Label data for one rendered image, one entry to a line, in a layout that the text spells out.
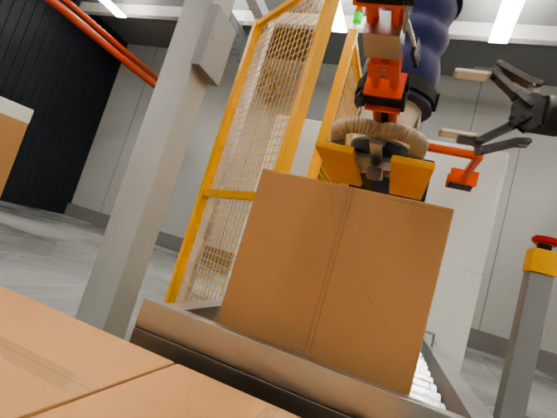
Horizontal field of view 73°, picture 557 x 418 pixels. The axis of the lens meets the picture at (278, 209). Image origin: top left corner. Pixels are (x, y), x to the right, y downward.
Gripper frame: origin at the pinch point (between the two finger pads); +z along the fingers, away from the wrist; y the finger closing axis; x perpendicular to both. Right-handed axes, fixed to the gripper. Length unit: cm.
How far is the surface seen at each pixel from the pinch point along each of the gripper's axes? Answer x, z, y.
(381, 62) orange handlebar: -9.2, 15.1, -1.7
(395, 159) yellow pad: 9.2, 8.8, 11.4
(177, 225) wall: 892, 607, 31
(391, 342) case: -4, 1, 50
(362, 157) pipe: 22.3, 18.3, 8.2
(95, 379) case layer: -34, 37, 64
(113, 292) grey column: 59, 110, 74
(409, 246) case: -4.7, 1.5, 32.3
